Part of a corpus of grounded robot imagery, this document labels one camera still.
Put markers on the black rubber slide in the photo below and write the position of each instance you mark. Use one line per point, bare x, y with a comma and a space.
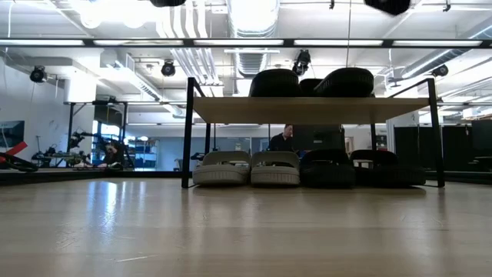
396, 173
274, 82
344, 82
326, 171

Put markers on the grey rubber slide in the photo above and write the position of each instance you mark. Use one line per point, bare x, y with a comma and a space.
274, 169
221, 169

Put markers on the background black robot arm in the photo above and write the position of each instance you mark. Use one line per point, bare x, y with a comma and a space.
78, 137

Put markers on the black ceiling spotlight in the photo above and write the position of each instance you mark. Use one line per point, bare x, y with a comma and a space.
301, 61
440, 70
168, 68
38, 74

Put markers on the wide black partition panel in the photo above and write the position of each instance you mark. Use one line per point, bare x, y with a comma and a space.
423, 146

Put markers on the black background monitor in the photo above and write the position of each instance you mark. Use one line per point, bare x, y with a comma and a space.
319, 136

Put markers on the blue storage rack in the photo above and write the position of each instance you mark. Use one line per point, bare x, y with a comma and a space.
148, 154

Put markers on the person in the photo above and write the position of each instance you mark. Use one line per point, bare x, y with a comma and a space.
280, 143
113, 154

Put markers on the narrow black partition panel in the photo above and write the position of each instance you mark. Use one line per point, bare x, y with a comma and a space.
482, 142

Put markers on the red flat object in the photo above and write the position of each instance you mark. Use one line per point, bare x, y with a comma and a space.
15, 149

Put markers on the silver ventilation duct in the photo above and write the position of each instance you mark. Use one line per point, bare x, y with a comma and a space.
251, 23

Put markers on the black aluminium rig frame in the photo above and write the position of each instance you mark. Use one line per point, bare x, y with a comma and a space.
288, 42

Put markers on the wooden shelf black metal frame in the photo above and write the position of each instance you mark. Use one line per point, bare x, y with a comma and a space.
307, 109

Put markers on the black background rig frame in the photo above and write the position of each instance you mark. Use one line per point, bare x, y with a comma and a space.
70, 127

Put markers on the dark wall screen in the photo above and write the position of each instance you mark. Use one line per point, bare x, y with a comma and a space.
11, 134

